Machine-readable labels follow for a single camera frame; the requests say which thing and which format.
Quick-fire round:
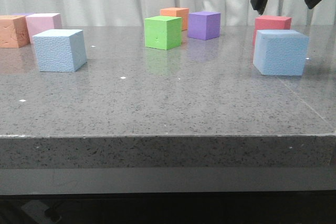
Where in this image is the lavender foam block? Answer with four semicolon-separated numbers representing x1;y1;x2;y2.
11;13;34;16

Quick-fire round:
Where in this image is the light blue foam block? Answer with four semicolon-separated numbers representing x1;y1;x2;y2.
33;29;87;72
253;29;309;76

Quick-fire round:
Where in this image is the red foam block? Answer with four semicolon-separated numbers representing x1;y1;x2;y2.
252;15;292;46

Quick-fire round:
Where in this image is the green foam block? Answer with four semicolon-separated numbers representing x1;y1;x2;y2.
144;16;182;50

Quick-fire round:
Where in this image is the dented orange foam block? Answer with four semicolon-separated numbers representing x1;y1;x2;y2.
1;15;30;48

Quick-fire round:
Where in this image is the pink foam block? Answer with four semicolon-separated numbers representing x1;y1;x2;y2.
26;13;62;44

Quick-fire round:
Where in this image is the purple foam block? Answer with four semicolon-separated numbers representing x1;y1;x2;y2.
187;11;221;40

